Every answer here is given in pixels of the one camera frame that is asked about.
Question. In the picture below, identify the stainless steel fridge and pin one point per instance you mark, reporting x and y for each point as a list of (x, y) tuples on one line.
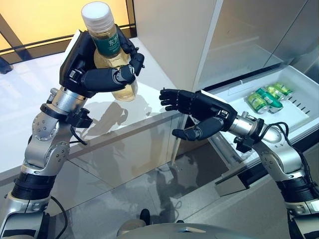
[(249, 37)]

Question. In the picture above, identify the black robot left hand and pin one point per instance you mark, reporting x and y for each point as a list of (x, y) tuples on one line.
[(74, 74)]

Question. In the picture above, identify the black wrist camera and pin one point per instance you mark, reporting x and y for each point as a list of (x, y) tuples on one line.
[(79, 119), (246, 143)]

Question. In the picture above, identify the yellow lit window black frame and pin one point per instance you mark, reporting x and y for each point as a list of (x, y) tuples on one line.
[(37, 22)]

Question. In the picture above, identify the tall white cabinet panel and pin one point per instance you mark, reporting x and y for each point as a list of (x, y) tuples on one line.
[(169, 44)]

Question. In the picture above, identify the dark green drink can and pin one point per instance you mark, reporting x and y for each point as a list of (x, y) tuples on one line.
[(271, 102)]

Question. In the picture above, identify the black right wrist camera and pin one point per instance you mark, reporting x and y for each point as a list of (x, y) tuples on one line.
[(246, 143)]

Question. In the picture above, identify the fridge drawer with white bin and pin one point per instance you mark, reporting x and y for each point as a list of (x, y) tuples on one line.
[(294, 114)]

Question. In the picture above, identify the grey robot torso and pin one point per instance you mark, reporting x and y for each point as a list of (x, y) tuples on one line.
[(179, 231)]

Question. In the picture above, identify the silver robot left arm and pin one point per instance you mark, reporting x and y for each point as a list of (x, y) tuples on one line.
[(45, 149)]

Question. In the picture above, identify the clear bottle of yellow tea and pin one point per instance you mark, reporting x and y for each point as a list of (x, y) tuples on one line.
[(107, 32)]

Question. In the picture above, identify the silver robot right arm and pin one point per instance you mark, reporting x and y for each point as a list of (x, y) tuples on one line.
[(281, 159)]

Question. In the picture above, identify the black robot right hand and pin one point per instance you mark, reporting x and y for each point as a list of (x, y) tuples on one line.
[(204, 107)]

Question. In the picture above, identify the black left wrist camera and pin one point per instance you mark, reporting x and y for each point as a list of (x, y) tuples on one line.
[(79, 119)]

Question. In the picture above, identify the white counter cabinet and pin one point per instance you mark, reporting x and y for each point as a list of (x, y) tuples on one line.
[(119, 154)]

